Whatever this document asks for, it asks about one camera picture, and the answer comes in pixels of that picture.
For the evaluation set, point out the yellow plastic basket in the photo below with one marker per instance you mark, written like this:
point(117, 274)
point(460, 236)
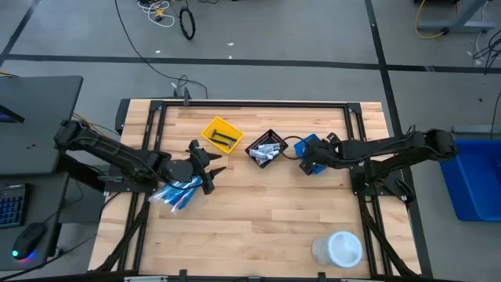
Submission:
point(219, 125)

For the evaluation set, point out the grey metal stand leg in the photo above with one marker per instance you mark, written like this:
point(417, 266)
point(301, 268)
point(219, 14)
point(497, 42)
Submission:
point(458, 25)

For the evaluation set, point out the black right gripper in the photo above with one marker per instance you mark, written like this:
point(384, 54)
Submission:
point(321, 154)

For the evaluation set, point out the large blue storage bin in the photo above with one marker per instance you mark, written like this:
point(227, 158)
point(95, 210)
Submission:
point(477, 184)

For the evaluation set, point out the red toothbrush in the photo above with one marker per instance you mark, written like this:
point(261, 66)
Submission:
point(181, 204)

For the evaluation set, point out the black plastic basket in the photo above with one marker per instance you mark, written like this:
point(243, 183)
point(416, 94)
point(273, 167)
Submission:
point(274, 139)

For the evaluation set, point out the grey metal stand foot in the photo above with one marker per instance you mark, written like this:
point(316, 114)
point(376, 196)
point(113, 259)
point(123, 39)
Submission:
point(475, 129)

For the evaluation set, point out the black office desk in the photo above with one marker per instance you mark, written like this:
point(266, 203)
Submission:
point(39, 109)

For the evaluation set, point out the black backlit keyboard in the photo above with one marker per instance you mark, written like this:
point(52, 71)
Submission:
point(11, 207)

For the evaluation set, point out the clear container with white lid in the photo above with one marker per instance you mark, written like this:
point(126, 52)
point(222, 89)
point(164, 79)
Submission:
point(338, 249)

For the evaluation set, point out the white travel toothpaste tube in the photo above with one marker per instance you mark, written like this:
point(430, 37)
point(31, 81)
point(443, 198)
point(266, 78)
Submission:
point(258, 153)
point(261, 160)
point(272, 154)
point(269, 147)

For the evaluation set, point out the dark blue disposable razor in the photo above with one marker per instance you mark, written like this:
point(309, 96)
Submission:
point(220, 142)

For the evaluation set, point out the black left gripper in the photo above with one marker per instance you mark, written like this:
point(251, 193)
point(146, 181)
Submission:
point(199, 168)

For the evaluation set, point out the black aluminium rig frame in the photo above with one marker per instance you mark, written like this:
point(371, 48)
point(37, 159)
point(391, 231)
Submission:
point(254, 104)

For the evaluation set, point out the blue plastic basket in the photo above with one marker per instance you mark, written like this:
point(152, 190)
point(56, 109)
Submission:
point(188, 196)
point(303, 144)

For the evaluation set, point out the black computer mouse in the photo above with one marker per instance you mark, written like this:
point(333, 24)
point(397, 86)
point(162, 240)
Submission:
point(27, 239)

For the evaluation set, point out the silver metal bracket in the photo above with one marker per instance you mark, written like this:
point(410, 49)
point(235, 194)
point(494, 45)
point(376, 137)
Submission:
point(145, 279)

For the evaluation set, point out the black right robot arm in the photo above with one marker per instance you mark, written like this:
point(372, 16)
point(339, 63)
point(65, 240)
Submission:
point(375, 149)

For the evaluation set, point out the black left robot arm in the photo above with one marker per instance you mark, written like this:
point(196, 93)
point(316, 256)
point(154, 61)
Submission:
point(117, 152)

